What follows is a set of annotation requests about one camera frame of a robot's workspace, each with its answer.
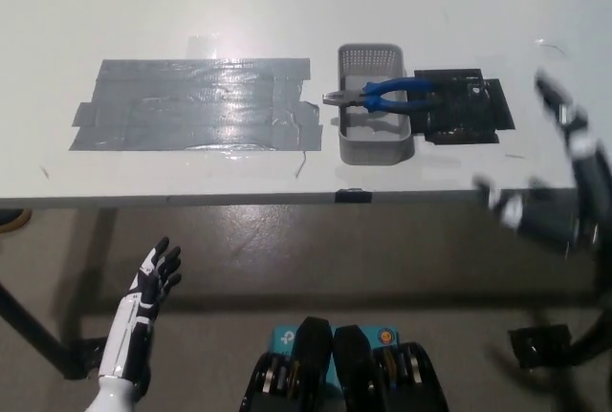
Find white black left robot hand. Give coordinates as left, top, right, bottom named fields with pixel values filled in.
left=98, top=236, right=184, bottom=383

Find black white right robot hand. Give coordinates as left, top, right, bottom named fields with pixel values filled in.
left=471, top=67, right=612, bottom=260

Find blue handled plier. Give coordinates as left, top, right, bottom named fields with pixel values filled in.
left=321, top=76, right=444, bottom=116

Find black robot legs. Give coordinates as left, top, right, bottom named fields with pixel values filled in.
left=240, top=315, right=449, bottom=412

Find grey plastic basket container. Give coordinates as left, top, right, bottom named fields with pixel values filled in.
left=336, top=42, right=416, bottom=165

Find black table leg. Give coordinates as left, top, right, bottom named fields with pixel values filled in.
left=0, top=280, right=73, bottom=379
left=568, top=304, right=612, bottom=366

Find teal cardboard box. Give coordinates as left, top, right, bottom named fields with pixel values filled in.
left=271, top=323, right=399, bottom=387

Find grey duct tape patch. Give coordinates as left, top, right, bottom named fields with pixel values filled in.
left=68, top=57, right=325, bottom=153

